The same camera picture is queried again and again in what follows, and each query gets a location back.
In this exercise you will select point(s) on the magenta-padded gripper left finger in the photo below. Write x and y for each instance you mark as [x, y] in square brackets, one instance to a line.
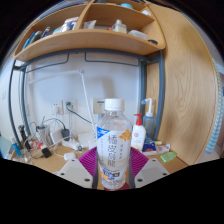
[73, 171]

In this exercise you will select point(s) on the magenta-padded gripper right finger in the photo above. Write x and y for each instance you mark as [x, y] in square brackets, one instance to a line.
[151, 171]

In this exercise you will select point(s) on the clear drink bottle white cap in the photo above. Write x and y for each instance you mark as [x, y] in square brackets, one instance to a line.
[114, 146]

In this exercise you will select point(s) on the small white oval case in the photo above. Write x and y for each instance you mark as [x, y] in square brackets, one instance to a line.
[69, 156]

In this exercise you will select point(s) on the green small packet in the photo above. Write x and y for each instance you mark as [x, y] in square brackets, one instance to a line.
[168, 156]

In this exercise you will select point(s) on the white pink tube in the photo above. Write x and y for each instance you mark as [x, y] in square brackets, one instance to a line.
[160, 149]

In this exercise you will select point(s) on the small blue box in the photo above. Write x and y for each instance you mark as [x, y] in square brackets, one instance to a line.
[149, 145]

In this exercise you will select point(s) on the white power strip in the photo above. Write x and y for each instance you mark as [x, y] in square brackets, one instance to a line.
[71, 144]

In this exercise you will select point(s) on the black charger block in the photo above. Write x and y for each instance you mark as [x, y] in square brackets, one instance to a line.
[46, 152]

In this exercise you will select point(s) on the white pump bottle red top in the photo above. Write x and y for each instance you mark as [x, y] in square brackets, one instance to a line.
[138, 136]

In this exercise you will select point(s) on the black plug adapter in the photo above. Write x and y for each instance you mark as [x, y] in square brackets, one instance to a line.
[65, 134]

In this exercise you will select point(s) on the white plug adapter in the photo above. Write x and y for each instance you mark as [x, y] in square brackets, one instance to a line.
[56, 136]

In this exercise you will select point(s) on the steel cup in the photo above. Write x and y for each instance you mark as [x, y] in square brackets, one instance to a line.
[43, 135]

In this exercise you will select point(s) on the blue spray bottle white nozzle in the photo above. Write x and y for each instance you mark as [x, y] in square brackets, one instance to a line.
[149, 123]

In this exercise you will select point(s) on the black electric shaver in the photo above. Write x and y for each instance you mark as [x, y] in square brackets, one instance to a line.
[23, 136]

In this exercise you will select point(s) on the white desk lamp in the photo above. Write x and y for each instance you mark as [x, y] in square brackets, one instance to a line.
[86, 96]

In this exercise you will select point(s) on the teal striped towel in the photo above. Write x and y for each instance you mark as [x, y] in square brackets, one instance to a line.
[216, 110]

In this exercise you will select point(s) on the wooden shelf unit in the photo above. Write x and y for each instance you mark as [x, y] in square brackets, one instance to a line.
[93, 40]

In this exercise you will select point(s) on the grey metal desk frame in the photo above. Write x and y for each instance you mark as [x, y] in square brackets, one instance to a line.
[161, 93]

